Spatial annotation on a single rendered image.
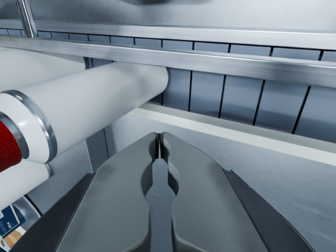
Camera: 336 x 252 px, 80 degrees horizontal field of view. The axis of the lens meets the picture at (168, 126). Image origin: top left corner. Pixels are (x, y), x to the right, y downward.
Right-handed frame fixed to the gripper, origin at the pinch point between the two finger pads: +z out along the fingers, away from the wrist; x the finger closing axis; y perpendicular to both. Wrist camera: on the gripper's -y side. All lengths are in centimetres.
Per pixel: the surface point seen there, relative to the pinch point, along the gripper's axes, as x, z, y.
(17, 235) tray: -93, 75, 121
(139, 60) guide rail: -1.5, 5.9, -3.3
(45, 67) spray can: -13.5, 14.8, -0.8
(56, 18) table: -17.6, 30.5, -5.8
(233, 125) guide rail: 7.7, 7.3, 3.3
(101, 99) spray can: -4.3, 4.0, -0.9
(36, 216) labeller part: -42, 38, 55
